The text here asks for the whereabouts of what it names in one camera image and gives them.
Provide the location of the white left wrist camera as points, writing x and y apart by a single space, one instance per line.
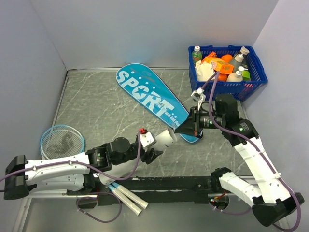
147 139

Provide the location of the blue badminton racket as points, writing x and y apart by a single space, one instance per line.
100 151
60 143

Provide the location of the grey pump bottle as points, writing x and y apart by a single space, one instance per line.
237 60

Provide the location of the orange fruit front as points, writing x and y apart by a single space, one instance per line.
222 77

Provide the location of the aluminium frame rail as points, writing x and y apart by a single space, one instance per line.
48 193

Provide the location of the cream pump lotion bottle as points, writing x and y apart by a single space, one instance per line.
236 76

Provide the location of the cream paper bag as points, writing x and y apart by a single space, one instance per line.
203 70

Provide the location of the green drink bottle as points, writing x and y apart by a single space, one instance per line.
196 54

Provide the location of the orange fruit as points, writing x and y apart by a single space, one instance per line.
222 77
227 58

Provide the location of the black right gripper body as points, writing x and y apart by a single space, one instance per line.
202 120

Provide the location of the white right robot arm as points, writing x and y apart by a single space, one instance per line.
270 199

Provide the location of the orange snack box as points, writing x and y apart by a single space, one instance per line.
219 65

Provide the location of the white shuttlecock tube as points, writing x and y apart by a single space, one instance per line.
151 147

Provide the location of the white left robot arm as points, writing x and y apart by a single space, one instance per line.
23 175

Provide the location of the blue badminton racket upper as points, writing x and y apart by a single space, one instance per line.
100 151

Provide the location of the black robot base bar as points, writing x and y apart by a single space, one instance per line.
175 189

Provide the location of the green carton box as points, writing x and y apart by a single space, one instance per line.
246 75

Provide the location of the orange fruit back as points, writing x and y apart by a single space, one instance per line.
227 58

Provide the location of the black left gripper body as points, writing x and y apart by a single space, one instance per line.
133 152

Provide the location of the blue sport racket bag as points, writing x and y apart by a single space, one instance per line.
149 90

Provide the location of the small orange packet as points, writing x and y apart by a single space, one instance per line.
212 54

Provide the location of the blue plastic shopping basket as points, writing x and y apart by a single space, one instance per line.
240 90

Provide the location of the blue badminton racket lower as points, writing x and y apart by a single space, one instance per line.
60 143

